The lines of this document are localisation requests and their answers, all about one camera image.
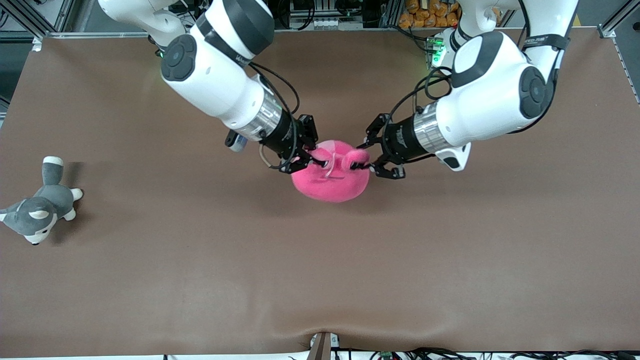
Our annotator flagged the round hot pink plush toy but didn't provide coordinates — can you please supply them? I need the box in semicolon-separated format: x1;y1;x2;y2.
291;140;372;203

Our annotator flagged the brown table mat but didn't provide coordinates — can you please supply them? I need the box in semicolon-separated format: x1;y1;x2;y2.
0;26;640;359

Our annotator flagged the white terminal block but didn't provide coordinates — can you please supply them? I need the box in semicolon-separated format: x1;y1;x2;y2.
311;17;352;30

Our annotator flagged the bag of orange round items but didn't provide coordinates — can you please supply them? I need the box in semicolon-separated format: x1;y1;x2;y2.
398;0;463;29

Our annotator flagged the grey white husky plush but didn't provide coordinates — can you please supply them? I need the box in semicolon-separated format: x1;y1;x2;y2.
0;156;84;245

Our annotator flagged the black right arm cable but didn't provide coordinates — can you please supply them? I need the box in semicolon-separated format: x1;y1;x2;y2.
248;62;301;173

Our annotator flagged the silver table edge rail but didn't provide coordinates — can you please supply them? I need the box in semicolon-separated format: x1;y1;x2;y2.
0;28;436;41

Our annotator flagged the metal table edge bracket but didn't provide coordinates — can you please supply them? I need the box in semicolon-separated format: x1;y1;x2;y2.
306;331;342;360

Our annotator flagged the black cable bundle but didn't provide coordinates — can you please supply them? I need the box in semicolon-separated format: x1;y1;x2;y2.
370;346;640;360

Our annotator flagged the aluminium frame profile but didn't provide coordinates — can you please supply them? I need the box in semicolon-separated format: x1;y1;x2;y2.
597;12;640;103
0;0;78;37

